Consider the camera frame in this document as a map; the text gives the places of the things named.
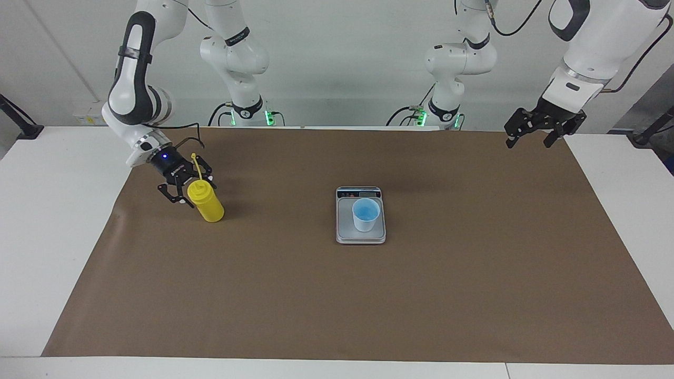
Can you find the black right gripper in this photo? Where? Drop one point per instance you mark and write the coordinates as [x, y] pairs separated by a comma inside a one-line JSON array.
[[169, 166]]

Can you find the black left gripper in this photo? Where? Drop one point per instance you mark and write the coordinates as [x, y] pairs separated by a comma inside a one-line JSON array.
[[558, 113]]

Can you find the yellow squeeze seasoning bottle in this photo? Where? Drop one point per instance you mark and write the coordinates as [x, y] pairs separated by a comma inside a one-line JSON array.
[[209, 208]]

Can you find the light blue plastic cup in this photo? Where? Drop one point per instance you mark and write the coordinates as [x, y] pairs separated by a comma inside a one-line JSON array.
[[366, 216]]

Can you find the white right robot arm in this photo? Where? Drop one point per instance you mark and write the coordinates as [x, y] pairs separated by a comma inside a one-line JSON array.
[[131, 100]]

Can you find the silver digital kitchen scale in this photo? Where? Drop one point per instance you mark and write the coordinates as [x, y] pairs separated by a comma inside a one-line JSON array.
[[347, 231]]

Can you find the black clamp stand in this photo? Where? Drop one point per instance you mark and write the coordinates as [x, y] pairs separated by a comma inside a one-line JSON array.
[[650, 131], [23, 126]]

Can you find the brown paper table mat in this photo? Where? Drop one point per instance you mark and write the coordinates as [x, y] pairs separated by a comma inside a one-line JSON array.
[[337, 305]]

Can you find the white wall power outlet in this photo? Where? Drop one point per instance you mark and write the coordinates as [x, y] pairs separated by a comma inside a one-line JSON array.
[[89, 115]]

